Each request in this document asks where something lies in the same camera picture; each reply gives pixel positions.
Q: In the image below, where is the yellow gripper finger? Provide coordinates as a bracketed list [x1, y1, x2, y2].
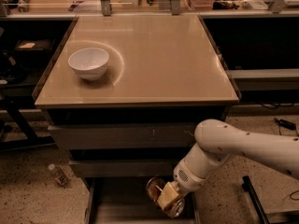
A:
[157, 181, 181, 210]

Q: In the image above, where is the grey open bottom drawer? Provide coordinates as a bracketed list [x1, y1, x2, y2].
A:
[84, 177, 201, 224]

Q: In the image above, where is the grey drawer cabinet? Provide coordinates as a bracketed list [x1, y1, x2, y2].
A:
[32, 13, 243, 224]

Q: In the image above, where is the black metal frame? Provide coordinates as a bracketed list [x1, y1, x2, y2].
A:
[0, 79, 54, 151]

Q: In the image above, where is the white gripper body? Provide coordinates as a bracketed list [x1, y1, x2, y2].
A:
[173, 161, 206, 196]

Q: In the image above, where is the grey middle drawer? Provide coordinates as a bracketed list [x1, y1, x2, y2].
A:
[69, 159, 179, 177]

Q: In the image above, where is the black case with label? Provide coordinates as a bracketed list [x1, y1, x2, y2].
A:
[13, 39, 54, 68]

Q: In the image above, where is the black power adapter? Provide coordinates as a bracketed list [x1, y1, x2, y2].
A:
[274, 118, 296, 131]

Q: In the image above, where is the white ceramic bowl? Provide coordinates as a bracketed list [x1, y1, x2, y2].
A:
[68, 48, 109, 81]

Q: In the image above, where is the grey top drawer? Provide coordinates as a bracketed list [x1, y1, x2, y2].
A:
[49, 123, 196, 150]

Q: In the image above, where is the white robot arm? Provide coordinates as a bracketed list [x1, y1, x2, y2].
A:
[156, 119, 299, 211]

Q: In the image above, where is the black metal bar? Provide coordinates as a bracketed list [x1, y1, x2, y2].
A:
[242, 175, 270, 224]

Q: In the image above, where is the black cable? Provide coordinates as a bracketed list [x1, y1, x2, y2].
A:
[258, 102, 299, 202]

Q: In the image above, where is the clear plastic bottle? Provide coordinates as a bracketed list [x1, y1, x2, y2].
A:
[48, 164, 68, 187]

